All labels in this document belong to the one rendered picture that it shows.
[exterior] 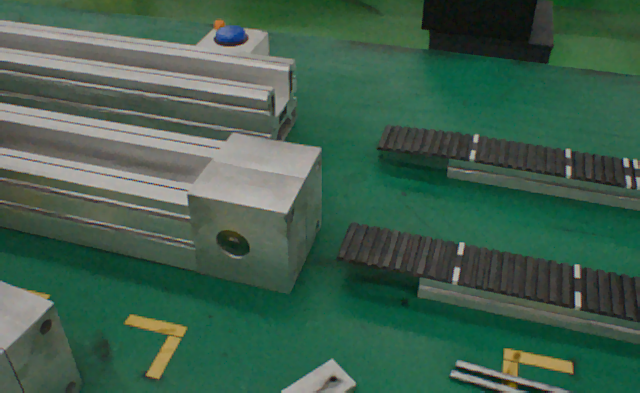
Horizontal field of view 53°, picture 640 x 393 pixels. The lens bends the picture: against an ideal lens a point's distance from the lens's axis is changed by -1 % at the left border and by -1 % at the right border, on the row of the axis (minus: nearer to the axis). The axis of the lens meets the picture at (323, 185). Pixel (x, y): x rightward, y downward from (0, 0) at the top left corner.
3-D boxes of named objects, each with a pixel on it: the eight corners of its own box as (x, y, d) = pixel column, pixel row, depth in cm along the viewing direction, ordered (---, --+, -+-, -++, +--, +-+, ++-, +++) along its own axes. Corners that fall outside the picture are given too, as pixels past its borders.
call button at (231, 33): (250, 39, 88) (249, 25, 87) (239, 51, 85) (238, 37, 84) (224, 36, 89) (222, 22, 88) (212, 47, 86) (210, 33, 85)
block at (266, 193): (328, 211, 67) (329, 134, 61) (289, 294, 57) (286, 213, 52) (248, 195, 69) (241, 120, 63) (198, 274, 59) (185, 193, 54)
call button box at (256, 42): (270, 70, 93) (269, 29, 89) (245, 102, 85) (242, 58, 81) (220, 63, 94) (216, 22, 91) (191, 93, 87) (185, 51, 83)
